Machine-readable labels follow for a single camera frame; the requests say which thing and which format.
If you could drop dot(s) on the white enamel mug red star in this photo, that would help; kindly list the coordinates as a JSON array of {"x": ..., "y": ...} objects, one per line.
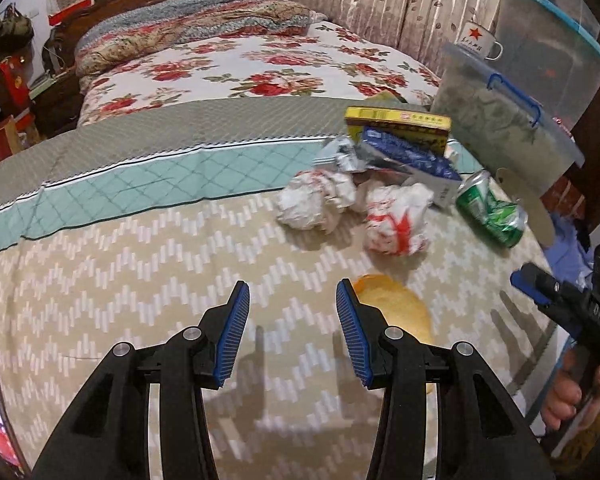
[{"x": 475, "y": 40}]

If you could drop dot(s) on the camouflage bag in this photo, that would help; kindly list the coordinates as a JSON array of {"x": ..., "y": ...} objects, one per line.
[{"x": 12, "y": 25}]

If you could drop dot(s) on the beige leaf curtain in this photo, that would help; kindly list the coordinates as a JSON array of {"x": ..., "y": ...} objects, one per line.
[{"x": 370, "y": 0}]

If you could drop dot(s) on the floral pillow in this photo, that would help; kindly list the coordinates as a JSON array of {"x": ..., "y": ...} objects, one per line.
[{"x": 180, "y": 25}]

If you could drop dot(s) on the floral bedsheet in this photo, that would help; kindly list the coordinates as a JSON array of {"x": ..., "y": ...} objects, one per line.
[{"x": 260, "y": 65}]

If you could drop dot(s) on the blue snack wrapper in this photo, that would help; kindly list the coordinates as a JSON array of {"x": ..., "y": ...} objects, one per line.
[{"x": 410, "y": 152}]

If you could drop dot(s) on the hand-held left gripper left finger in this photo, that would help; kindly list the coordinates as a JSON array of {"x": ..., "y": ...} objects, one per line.
[{"x": 232, "y": 335}]

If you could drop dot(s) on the small blue-lid storage bin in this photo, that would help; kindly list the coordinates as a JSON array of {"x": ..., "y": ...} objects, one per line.
[{"x": 495, "y": 120}]

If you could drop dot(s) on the blue cloth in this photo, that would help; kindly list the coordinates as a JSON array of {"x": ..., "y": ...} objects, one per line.
[{"x": 565, "y": 250}]

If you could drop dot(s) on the zigzag patterned quilt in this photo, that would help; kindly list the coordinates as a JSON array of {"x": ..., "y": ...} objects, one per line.
[{"x": 130, "y": 270}]

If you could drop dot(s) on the round cardboard bin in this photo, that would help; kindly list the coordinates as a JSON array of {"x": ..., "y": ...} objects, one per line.
[{"x": 527, "y": 205}]

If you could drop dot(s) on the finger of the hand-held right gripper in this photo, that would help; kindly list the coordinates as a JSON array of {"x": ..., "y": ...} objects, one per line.
[{"x": 532, "y": 282}]

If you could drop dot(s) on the person's right hand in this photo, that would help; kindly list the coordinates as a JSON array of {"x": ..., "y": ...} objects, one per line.
[{"x": 560, "y": 395}]

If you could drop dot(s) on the crumpled white red paper ball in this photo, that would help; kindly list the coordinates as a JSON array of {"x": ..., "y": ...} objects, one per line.
[{"x": 395, "y": 220}]

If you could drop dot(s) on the red gift bag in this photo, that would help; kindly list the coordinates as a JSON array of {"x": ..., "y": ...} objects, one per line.
[{"x": 2, "y": 142}]

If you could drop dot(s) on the silver foil wrapper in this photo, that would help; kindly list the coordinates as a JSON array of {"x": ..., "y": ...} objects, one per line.
[{"x": 340, "y": 155}]

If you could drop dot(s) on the yellow flat box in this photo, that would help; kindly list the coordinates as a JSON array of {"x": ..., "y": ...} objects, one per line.
[{"x": 395, "y": 119}]

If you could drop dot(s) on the red printed bag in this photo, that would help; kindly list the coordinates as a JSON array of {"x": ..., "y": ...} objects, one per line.
[{"x": 567, "y": 197}]

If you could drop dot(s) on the large clear storage bin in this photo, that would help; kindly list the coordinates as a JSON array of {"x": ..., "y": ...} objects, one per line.
[{"x": 555, "y": 55}]

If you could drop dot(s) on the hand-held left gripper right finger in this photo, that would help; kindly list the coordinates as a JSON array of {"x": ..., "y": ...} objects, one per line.
[{"x": 352, "y": 330}]

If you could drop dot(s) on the crushed green can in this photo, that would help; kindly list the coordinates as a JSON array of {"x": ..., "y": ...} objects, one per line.
[{"x": 485, "y": 207}]

